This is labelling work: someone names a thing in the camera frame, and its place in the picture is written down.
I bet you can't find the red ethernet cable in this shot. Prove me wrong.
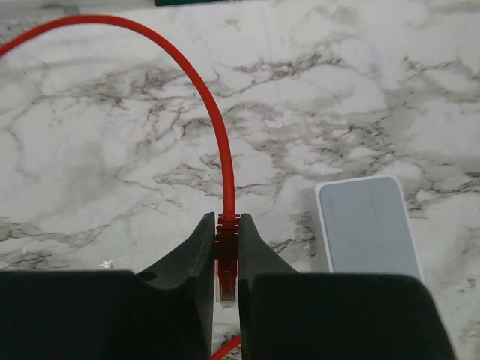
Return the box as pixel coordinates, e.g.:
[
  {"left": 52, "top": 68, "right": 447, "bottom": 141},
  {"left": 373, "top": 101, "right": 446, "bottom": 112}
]
[{"left": 0, "top": 14, "right": 243, "bottom": 360}]

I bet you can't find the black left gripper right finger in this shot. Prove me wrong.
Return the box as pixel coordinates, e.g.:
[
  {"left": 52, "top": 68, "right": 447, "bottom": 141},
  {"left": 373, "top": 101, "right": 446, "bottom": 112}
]
[{"left": 238, "top": 214, "right": 455, "bottom": 359}]

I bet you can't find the white small router box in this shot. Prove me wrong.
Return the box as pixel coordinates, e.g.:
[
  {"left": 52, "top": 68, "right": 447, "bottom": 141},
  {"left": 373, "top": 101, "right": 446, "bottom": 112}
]
[{"left": 309, "top": 175, "right": 423, "bottom": 280}]

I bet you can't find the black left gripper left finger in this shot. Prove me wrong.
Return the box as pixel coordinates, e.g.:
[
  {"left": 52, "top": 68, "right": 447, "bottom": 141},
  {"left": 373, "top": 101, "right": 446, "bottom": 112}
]
[{"left": 1, "top": 213, "right": 215, "bottom": 359}]

